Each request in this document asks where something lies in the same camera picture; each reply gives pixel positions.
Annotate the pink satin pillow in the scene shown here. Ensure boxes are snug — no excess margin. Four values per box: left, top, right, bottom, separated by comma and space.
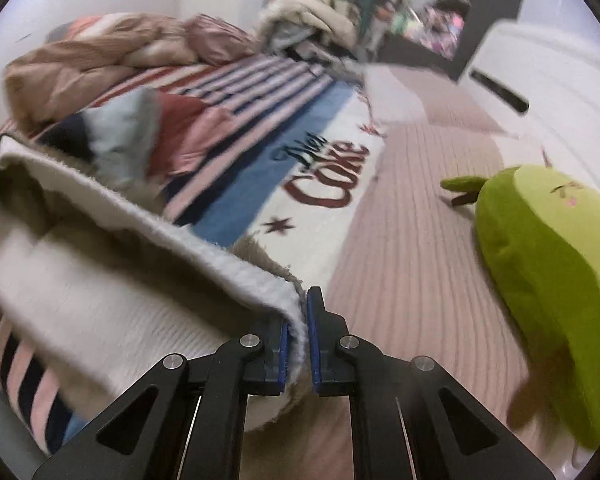
183, 14, 254, 66

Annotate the pink ribbed bed sheet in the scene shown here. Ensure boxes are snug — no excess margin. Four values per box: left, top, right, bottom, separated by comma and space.
239, 62, 600, 480

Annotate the white bed headboard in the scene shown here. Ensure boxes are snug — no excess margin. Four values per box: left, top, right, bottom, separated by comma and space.
458, 21, 600, 191

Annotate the light blue garment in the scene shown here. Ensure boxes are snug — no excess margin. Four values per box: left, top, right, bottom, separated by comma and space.
82, 87, 161, 188

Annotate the green plush toy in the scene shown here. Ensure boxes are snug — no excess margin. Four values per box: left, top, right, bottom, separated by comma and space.
440, 165, 600, 448

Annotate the dark bookshelf with items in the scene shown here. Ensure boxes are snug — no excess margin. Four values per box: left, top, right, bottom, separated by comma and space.
367, 0, 522, 80

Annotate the tan quilted duvet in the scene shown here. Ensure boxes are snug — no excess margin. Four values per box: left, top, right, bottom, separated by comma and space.
3, 13, 197, 133

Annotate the beige clothes pile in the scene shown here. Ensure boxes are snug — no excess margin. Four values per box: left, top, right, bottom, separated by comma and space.
252, 0, 358, 60

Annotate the striped pink fleece blanket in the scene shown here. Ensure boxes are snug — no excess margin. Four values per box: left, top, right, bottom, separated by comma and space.
0, 55, 361, 455

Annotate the brown fuzzy knit sweater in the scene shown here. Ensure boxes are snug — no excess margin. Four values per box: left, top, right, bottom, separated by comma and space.
0, 136, 309, 430

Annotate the black garment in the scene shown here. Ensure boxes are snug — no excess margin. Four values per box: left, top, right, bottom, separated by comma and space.
36, 113, 94, 162

